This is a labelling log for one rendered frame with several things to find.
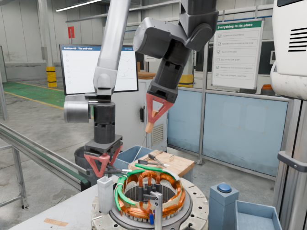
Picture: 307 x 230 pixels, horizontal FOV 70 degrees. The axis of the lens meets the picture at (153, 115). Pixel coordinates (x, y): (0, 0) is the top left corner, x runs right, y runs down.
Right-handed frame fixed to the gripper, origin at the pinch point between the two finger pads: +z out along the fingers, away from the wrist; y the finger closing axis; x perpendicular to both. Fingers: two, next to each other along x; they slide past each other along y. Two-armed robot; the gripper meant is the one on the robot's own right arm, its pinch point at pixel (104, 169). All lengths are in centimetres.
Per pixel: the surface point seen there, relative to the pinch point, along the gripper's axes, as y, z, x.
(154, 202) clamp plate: 12.8, -3.2, 18.8
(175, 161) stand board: -31.8, 9.9, 15.1
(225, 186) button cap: -22.0, 10.6, 35.0
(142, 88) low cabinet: -212, 13, -65
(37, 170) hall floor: -159, 130, -191
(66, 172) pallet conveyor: -56, 46, -59
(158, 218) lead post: 12.6, 0.5, 19.8
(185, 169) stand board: -26.9, 9.8, 20.1
